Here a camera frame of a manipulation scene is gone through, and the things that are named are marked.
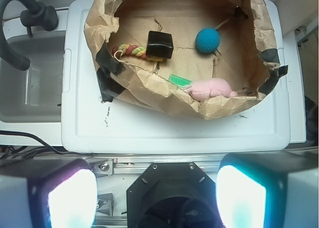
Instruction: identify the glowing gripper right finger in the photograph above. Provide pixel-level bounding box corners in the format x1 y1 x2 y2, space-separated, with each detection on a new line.
216 152 319 228

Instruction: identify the aluminium rail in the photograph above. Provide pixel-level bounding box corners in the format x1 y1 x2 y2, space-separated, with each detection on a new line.
85 154 225 175

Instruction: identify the black faucet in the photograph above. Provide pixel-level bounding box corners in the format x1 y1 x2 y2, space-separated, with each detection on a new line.
0 0 59 71

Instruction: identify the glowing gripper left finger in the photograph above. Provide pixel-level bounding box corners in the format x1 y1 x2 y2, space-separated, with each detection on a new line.
0 159 97 228

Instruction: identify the pink plush toy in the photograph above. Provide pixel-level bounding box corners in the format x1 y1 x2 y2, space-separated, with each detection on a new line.
182 78 238 101

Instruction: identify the blue knitted ball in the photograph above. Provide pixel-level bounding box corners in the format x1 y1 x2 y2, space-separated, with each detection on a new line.
195 28 220 53

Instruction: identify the grey sink basin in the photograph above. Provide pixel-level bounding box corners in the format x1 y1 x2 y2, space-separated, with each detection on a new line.
0 31 65 123

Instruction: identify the black box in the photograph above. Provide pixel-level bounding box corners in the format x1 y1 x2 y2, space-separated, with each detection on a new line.
146 31 174 59

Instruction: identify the crumpled brown paper bag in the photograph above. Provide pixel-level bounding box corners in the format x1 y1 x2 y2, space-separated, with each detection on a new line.
84 0 288 120

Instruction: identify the black cable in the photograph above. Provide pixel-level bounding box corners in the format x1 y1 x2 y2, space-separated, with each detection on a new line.
0 130 73 160

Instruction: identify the white plastic cooler lid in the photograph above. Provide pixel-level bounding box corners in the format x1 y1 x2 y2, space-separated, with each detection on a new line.
61 0 291 155

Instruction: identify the green rectangular block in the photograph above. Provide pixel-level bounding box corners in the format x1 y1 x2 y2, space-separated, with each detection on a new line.
168 74 191 87

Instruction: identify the colourful braided rope toy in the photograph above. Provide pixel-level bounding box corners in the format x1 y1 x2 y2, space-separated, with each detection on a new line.
112 43 164 62

